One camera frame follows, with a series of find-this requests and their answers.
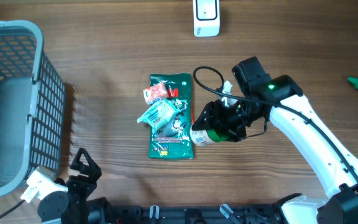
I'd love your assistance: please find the green lid white jar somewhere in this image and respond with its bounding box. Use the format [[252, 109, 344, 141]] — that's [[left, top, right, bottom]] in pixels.
[[190, 129, 228, 147]]

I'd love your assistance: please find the red stick sachet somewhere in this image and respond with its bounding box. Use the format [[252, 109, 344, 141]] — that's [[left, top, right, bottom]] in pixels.
[[191, 94, 195, 124]]

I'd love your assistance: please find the green 3M gloves package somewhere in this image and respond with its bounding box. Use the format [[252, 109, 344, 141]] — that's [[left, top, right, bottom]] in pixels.
[[149, 73, 194, 159]]

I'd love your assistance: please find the light green tissue packet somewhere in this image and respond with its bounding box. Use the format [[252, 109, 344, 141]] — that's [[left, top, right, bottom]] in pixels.
[[137, 99, 180, 134]]

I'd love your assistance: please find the red square snack packet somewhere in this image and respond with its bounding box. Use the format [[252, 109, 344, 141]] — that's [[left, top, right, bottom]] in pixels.
[[143, 83, 169, 105]]

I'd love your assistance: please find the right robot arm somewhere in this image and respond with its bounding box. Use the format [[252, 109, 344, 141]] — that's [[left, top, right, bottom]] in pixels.
[[191, 57, 358, 223]]

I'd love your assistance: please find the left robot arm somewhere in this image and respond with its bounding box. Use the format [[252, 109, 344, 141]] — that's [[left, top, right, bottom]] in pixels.
[[37, 148, 122, 224]]

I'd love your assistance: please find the white barcode scanner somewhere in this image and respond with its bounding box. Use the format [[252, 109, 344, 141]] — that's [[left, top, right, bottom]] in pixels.
[[193, 0, 221, 37]]

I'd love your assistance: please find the grey plastic mesh basket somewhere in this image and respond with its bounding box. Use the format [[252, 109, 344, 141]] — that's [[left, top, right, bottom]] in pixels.
[[0, 20, 66, 197]]

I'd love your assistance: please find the black left camera cable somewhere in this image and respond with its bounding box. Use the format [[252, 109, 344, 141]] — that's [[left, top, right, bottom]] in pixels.
[[0, 198, 26, 224]]

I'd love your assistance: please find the black camera cable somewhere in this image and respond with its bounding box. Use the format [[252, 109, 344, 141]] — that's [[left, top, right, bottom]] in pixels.
[[192, 66, 358, 215], [0, 198, 26, 224]]

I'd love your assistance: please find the black right camera cable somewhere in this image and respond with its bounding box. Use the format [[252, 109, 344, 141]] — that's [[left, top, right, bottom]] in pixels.
[[192, 66, 358, 215]]

